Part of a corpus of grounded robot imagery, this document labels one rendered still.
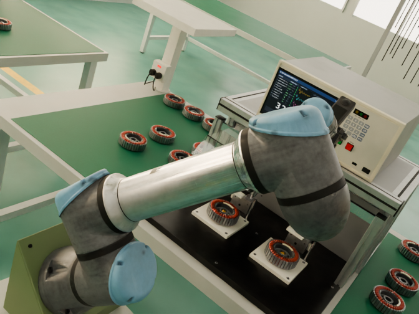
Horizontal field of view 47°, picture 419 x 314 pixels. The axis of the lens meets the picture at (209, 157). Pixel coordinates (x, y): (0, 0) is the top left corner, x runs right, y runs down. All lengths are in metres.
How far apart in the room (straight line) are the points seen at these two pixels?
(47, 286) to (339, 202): 0.62
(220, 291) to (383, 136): 0.66
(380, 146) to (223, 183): 0.79
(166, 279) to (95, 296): 1.54
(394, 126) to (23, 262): 1.05
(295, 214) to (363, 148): 0.78
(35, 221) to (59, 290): 1.61
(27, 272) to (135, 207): 0.31
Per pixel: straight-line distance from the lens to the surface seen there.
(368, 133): 1.51
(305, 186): 0.75
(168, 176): 0.84
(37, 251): 1.09
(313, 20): 8.27
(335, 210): 0.77
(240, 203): 1.74
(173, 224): 1.54
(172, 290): 2.47
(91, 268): 0.95
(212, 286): 1.43
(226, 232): 1.59
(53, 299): 1.07
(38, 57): 2.57
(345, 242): 1.77
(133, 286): 0.95
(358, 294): 1.71
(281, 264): 1.54
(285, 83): 1.58
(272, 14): 8.57
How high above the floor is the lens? 1.65
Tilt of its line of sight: 26 degrees down
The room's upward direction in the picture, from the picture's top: 22 degrees clockwise
